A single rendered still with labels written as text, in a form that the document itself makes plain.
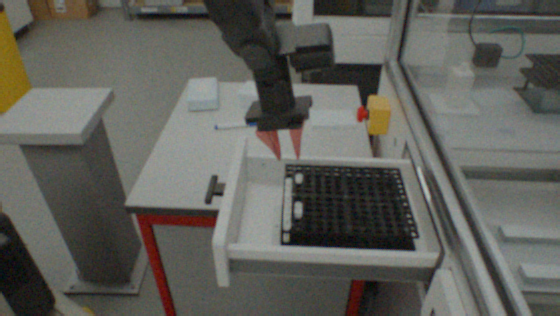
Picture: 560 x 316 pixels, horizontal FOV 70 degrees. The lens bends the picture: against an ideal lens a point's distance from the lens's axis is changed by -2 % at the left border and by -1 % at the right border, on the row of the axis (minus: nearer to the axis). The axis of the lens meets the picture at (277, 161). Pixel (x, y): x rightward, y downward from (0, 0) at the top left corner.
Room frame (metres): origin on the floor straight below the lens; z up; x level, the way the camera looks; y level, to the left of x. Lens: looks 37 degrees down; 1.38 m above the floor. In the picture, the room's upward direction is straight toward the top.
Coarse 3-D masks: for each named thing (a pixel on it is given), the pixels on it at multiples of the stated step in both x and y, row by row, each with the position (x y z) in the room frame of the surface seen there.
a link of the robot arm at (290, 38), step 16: (288, 32) 0.55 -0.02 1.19; (304, 32) 0.55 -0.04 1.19; (320, 32) 0.54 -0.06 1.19; (240, 48) 0.50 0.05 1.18; (256, 48) 0.49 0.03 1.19; (288, 48) 0.53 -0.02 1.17; (304, 48) 0.53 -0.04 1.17; (320, 48) 0.53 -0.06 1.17; (256, 64) 0.52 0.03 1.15; (272, 64) 0.52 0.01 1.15; (304, 64) 0.54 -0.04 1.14; (320, 64) 0.54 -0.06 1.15
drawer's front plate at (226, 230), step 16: (240, 144) 0.65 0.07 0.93; (240, 160) 0.60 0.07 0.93; (240, 176) 0.58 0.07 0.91; (224, 192) 0.51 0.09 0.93; (240, 192) 0.56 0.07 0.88; (224, 208) 0.47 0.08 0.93; (240, 208) 0.55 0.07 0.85; (224, 224) 0.43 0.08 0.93; (224, 240) 0.40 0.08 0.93; (224, 256) 0.39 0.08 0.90; (224, 272) 0.40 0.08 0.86
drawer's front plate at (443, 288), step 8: (440, 272) 0.34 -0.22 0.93; (448, 272) 0.34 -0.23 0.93; (440, 280) 0.33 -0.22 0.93; (448, 280) 0.33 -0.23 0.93; (432, 288) 0.34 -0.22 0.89; (440, 288) 0.33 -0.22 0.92; (448, 288) 0.32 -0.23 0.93; (456, 288) 0.32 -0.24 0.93; (432, 296) 0.34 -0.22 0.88; (440, 296) 0.32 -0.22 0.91; (448, 296) 0.31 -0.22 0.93; (456, 296) 0.31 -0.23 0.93; (424, 304) 0.35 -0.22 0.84; (432, 304) 0.33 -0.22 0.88; (440, 304) 0.31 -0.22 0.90; (448, 304) 0.29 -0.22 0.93; (456, 304) 0.29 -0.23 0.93; (424, 312) 0.34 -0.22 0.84; (440, 312) 0.30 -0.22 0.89; (448, 312) 0.29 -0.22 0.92; (456, 312) 0.28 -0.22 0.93; (464, 312) 0.28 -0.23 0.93
